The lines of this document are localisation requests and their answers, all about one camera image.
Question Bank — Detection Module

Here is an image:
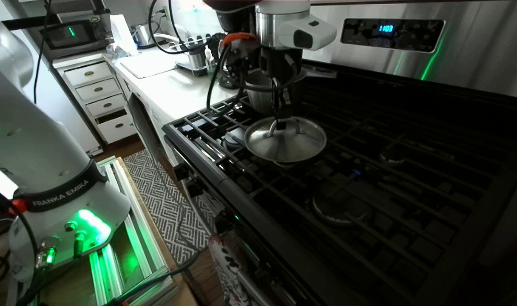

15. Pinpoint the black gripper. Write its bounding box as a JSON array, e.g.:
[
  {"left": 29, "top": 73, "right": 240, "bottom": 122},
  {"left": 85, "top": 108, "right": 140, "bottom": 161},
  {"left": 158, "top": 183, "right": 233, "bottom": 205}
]
[{"left": 259, "top": 47, "right": 305, "bottom": 122}]

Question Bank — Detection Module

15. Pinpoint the stainless steel pot lid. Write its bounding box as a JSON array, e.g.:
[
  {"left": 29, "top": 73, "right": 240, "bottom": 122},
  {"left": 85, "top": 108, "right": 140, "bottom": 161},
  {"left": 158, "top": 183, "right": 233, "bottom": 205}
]
[{"left": 243, "top": 115, "right": 328, "bottom": 166}]

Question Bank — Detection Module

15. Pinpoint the black stove knob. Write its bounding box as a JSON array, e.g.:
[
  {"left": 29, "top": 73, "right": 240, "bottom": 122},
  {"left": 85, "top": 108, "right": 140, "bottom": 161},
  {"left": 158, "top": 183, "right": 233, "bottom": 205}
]
[
  {"left": 174, "top": 163, "right": 192, "bottom": 183},
  {"left": 215, "top": 209, "right": 238, "bottom": 234},
  {"left": 184, "top": 176, "right": 204, "bottom": 200}
]

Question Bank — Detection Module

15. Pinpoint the black gas stove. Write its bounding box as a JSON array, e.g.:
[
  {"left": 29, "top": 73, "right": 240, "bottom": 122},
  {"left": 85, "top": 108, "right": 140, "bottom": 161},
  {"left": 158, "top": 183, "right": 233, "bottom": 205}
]
[{"left": 162, "top": 0, "right": 517, "bottom": 306}]

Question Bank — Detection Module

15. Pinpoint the countertop utensil holder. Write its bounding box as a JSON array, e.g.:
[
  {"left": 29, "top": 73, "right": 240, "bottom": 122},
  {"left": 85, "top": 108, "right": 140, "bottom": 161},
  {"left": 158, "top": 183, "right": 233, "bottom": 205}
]
[{"left": 179, "top": 32, "right": 211, "bottom": 76}]

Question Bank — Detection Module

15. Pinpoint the white countertop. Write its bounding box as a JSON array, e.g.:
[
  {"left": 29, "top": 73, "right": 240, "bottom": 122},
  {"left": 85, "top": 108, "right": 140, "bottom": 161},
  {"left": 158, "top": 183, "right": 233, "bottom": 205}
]
[{"left": 113, "top": 47, "right": 238, "bottom": 166}]

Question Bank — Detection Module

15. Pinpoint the round gas burner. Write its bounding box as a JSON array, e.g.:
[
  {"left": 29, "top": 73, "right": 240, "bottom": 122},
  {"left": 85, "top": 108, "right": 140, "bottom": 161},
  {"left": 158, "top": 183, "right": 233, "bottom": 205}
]
[
  {"left": 310, "top": 178, "right": 374, "bottom": 229},
  {"left": 380, "top": 142, "right": 415, "bottom": 166}
]

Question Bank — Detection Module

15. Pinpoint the white cutting board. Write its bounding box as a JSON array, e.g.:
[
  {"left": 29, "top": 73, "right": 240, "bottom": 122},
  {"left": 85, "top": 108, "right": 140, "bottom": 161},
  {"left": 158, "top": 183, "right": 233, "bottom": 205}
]
[{"left": 119, "top": 51, "right": 179, "bottom": 79}]

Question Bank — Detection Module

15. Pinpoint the grey patterned rug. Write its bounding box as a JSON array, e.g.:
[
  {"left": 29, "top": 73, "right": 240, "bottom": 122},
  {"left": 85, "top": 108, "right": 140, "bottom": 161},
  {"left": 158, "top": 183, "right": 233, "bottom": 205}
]
[{"left": 123, "top": 149, "right": 215, "bottom": 268}]

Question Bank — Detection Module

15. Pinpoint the printed hanging dish towel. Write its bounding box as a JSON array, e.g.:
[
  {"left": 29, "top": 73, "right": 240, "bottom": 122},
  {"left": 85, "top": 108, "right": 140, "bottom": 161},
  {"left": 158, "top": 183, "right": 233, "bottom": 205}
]
[{"left": 206, "top": 234, "right": 274, "bottom": 306}]

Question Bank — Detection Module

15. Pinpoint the white drawer cabinet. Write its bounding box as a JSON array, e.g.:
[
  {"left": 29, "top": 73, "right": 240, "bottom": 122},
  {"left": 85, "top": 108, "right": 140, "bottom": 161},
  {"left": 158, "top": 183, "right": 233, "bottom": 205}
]
[{"left": 53, "top": 52, "right": 140, "bottom": 146}]

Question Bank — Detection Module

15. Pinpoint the black toaster oven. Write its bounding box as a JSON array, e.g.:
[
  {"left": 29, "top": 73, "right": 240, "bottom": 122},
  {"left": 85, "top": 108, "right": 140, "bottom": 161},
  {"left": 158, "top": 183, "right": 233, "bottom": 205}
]
[{"left": 39, "top": 15, "right": 111, "bottom": 59}]

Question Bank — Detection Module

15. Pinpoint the orange sleeved black cable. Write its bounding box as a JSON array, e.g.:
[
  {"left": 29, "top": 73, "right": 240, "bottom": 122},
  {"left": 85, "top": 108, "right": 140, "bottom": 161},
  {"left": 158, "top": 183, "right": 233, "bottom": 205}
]
[{"left": 206, "top": 30, "right": 262, "bottom": 115}]

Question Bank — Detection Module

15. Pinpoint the black floor cable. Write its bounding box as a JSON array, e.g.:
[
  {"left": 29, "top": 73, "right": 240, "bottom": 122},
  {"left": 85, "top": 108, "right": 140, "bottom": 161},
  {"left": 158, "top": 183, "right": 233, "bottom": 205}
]
[{"left": 107, "top": 248, "right": 215, "bottom": 306}]

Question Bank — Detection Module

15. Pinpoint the aluminium robot stand frame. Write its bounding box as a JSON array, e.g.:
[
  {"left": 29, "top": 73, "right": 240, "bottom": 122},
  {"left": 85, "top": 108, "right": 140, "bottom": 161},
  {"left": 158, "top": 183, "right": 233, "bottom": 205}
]
[{"left": 87, "top": 154, "right": 181, "bottom": 306}]

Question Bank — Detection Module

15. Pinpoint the black cable with red band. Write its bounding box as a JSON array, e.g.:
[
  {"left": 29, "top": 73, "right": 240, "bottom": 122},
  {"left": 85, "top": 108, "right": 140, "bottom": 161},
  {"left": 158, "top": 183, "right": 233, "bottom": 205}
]
[{"left": 0, "top": 183, "right": 51, "bottom": 306}]

